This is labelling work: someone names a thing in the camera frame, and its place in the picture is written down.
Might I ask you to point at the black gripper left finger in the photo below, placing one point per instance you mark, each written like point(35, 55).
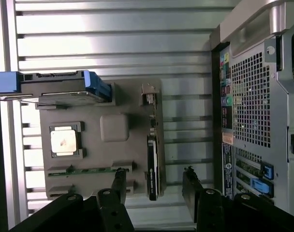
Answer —
point(113, 212)

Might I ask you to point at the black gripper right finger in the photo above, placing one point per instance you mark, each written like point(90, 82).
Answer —
point(210, 212)

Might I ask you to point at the green RAM stick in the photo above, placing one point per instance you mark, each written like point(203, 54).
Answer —
point(89, 170)

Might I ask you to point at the blue slot retention clip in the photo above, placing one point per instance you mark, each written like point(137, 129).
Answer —
point(268, 170)
point(260, 186)

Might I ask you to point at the grey parts rack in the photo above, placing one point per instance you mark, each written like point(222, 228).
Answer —
point(93, 154)

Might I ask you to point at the silver CPU chip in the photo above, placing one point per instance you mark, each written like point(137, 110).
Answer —
point(63, 139)

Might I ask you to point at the open grey PC case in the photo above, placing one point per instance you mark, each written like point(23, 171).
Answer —
point(282, 120)

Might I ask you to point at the hard disk in blue caddy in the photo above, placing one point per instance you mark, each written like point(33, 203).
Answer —
point(52, 82)

